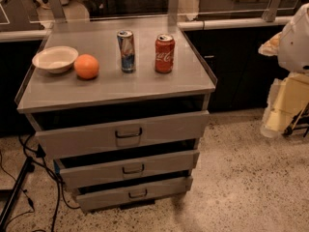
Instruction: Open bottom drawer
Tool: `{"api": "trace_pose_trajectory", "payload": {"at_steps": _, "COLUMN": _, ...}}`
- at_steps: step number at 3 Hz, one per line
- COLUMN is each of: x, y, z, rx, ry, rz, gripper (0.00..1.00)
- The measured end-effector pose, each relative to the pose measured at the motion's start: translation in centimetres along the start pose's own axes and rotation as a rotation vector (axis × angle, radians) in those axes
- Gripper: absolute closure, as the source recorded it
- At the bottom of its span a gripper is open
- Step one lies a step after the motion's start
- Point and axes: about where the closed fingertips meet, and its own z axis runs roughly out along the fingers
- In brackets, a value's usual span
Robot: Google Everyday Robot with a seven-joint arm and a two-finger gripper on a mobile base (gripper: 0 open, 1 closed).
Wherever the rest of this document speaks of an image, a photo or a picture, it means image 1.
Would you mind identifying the grey top drawer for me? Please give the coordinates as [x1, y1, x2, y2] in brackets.
[36, 111, 209, 159]

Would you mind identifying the grey bottom drawer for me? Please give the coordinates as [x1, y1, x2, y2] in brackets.
[76, 176, 193, 212]

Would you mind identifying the grey drawer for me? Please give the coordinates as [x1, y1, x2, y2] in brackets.
[60, 150, 199, 189]
[36, 111, 209, 159]
[76, 176, 193, 212]

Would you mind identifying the red cola can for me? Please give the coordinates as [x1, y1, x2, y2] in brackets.
[154, 34, 175, 73]

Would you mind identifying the grey middle drawer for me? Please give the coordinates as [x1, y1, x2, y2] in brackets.
[60, 150, 199, 189]

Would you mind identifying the white bowl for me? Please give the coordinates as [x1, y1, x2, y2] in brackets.
[32, 46, 78, 73]

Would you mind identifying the yellow wheeled cart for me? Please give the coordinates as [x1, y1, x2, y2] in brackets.
[283, 103, 309, 136]

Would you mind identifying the grey drawer cabinet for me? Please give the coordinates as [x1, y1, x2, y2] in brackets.
[17, 16, 215, 198]

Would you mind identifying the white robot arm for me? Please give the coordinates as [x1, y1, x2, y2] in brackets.
[258, 4, 309, 137]

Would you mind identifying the blue silver drink can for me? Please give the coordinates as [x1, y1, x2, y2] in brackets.
[117, 30, 135, 73]

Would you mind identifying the orange fruit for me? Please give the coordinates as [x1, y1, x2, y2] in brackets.
[73, 54, 99, 79]

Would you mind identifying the black tripod leg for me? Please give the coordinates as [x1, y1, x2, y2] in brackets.
[0, 157, 33, 232]

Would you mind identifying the black floor cable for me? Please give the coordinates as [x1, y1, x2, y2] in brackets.
[17, 133, 80, 232]

